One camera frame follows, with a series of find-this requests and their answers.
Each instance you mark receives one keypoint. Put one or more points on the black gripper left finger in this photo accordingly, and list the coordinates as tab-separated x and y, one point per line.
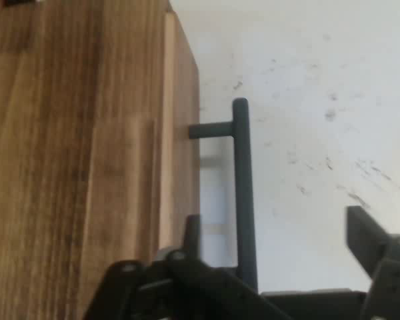
160	286

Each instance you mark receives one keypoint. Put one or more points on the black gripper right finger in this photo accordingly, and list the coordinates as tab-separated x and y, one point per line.
393	273

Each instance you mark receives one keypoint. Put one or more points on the brown wooden drawer cabinet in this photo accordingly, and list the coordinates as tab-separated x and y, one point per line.
70	160

